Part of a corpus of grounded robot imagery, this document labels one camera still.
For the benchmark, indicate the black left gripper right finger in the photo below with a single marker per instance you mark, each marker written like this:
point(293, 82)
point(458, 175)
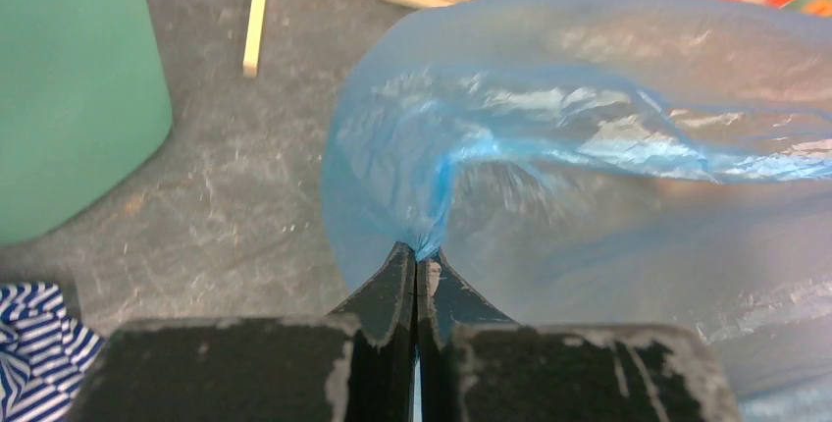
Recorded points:
point(479, 365)

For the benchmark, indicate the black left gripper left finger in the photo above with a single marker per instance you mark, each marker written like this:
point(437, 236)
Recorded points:
point(355, 363)

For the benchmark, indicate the blue plastic trash bag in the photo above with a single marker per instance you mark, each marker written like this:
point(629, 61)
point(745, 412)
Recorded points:
point(607, 161)

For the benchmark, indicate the green plastic trash bin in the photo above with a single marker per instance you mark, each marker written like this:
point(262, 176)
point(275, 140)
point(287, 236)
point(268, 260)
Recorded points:
point(84, 102)

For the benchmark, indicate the blue striped cloth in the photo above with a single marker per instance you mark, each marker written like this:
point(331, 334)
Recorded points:
point(45, 353)

